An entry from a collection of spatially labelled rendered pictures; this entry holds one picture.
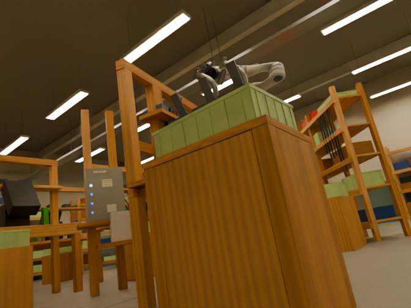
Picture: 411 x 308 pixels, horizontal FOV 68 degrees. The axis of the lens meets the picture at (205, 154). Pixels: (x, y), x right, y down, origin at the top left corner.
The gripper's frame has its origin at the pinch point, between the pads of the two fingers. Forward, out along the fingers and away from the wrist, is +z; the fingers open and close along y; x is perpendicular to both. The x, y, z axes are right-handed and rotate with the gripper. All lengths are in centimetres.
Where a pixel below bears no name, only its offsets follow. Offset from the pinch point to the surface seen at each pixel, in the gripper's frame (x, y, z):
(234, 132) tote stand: 37, -7, 34
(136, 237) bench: -12, -126, 0
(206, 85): 8.0, -1.9, 7.0
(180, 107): -2.1, -18.2, 7.8
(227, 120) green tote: 30.0, -6.2, 25.7
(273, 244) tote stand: 70, -30, 52
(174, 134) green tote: 5.3, -27.1, 20.6
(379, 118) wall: 198, -141, -986
